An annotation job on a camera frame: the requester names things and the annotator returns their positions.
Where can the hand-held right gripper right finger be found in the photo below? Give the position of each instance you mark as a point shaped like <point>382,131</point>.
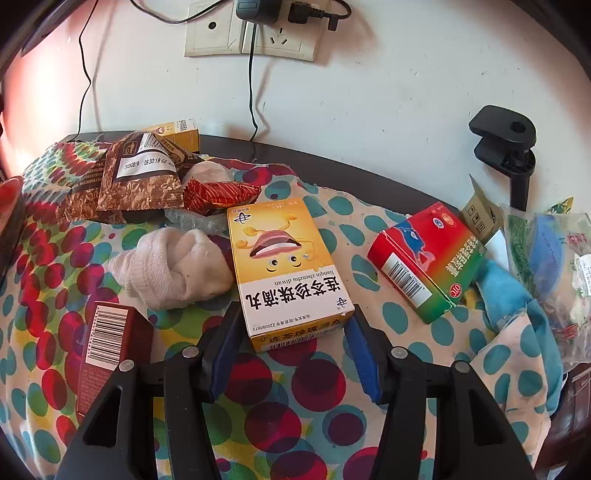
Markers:
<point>364,364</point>

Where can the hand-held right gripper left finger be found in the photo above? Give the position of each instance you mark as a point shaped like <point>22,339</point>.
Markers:
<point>225,353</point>

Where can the yellow medicine box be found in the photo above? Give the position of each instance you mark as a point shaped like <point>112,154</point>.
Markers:
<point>277,258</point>

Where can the red candy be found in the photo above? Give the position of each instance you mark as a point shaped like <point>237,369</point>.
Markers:
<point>217,194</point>

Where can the brown snack packet white label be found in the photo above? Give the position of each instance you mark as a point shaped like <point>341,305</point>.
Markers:
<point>138,184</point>

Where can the red basket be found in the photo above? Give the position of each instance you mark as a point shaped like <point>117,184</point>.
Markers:
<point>9,217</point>

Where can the polka dot cloth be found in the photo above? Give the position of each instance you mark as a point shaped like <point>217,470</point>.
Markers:
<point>300,415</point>

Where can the white sock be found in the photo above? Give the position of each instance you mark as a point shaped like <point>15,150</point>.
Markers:
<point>175,267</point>

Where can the dark red box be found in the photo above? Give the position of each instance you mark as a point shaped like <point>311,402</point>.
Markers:
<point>124,337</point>

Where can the red green medicine box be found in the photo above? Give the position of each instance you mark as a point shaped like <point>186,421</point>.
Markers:
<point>415,258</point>

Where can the clear bubble wrap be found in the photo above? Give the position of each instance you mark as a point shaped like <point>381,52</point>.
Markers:
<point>198,226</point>

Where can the blue cloth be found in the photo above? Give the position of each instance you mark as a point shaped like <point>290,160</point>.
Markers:
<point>512,295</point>

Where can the white card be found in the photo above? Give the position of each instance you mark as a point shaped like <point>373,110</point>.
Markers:
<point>497,249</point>

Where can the white crumpled plastic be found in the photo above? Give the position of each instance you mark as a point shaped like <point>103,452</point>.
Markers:
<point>207,171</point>

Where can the small cardboard box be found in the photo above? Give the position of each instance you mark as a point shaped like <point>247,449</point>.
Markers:
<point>480,212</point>

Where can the clear plastic bag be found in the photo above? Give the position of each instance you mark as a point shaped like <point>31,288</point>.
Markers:
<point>554,286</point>

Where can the yellow brown box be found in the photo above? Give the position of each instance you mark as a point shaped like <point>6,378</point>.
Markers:
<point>182,131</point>

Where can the black clamp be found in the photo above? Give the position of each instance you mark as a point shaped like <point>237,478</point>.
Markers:
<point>503,134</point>

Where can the black charger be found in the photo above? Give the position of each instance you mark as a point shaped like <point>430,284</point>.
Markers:
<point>254,10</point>

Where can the black plug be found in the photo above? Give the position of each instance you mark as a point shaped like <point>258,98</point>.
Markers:
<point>307,13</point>

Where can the white wall socket panel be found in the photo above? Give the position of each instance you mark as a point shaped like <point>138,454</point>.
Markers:
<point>207,32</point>

